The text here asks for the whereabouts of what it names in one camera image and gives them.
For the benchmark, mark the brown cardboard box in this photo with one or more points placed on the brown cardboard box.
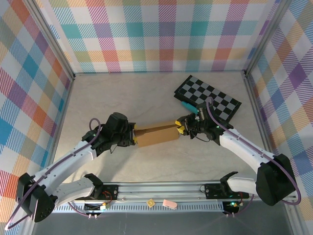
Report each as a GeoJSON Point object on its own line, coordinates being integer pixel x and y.
{"type": "Point", "coordinates": [156, 137]}

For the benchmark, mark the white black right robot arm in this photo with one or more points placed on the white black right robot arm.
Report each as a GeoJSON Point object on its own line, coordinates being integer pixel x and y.
{"type": "Point", "coordinates": [244, 149]}

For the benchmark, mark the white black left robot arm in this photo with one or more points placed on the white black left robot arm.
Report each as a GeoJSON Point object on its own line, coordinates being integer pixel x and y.
{"type": "Point", "coordinates": [66, 161]}

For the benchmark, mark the teal pink handheld tool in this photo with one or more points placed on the teal pink handheld tool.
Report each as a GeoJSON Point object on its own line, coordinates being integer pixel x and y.
{"type": "Point", "coordinates": [188, 105]}

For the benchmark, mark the black grey checkerboard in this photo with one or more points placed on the black grey checkerboard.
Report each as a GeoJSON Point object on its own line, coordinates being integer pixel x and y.
{"type": "Point", "coordinates": [207, 90]}

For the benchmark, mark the small yellow square tag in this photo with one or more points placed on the small yellow square tag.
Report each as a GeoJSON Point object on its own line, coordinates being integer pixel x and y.
{"type": "Point", "coordinates": [150, 203]}

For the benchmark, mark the pink eraser block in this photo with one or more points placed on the pink eraser block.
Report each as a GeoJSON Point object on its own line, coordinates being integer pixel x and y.
{"type": "Point", "coordinates": [170, 204]}

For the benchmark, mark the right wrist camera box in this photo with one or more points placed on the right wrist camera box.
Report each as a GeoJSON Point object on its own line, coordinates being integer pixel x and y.
{"type": "Point", "coordinates": [202, 112]}

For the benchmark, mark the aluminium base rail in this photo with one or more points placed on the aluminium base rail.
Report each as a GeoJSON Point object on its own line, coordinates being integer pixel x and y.
{"type": "Point", "coordinates": [159, 189]}

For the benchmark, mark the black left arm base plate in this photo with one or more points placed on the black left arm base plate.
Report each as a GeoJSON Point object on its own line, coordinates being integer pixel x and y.
{"type": "Point", "coordinates": [111, 189]}

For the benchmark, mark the aluminium frame side rail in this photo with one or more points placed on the aluminium frame side rail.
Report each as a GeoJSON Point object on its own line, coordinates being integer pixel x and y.
{"type": "Point", "coordinates": [64, 107]}

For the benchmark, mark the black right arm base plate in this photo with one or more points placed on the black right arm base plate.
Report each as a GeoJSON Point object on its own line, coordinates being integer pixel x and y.
{"type": "Point", "coordinates": [212, 189]}

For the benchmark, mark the aluminium frame post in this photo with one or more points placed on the aluminium frame post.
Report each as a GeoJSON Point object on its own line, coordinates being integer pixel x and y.
{"type": "Point", "coordinates": [52, 41]}
{"type": "Point", "coordinates": [266, 36]}

